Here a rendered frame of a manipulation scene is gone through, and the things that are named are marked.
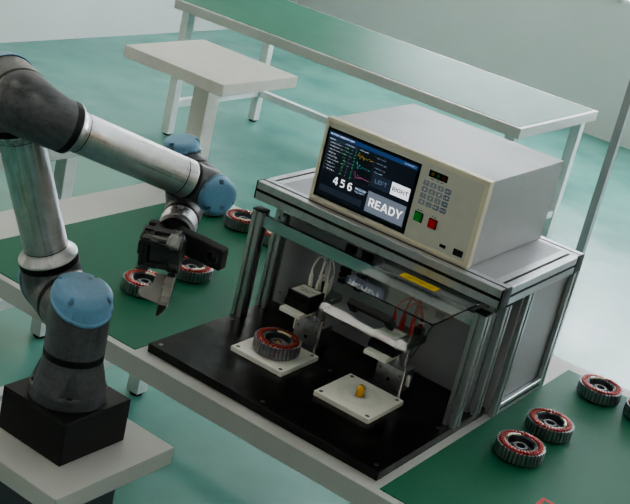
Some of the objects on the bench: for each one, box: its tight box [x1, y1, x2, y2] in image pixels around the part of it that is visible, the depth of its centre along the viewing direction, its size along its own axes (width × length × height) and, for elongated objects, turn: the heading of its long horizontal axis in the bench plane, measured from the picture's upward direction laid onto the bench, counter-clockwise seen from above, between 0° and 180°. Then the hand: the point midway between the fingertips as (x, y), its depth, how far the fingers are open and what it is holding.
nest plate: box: [313, 373, 404, 424], centre depth 282 cm, size 15×15×1 cm
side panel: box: [483, 271, 580, 418], centre depth 299 cm, size 28×3×32 cm, turn 116°
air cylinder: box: [293, 315, 332, 349], centre depth 304 cm, size 5×8×6 cm
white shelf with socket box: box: [124, 39, 298, 160], centre depth 370 cm, size 35×37×46 cm
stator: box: [121, 269, 165, 299], centre depth 315 cm, size 11×11×4 cm
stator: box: [176, 255, 213, 284], centre depth 330 cm, size 11×11×4 cm
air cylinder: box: [373, 359, 416, 392], centre depth 292 cm, size 5×8×6 cm
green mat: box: [380, 370, 630, 504], centre depth 276 cm, size 94×61×1 cm, turn 116°
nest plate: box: [230, 337, 319, 377], centre depth 293 cm, size 15×15×1 cm
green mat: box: [0, 203, 268, 350], centre depth 338 cm, size 94×61×1 cm, turn 116°
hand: (165, 282), depth 228 cm, fingers open, 14 cm apart
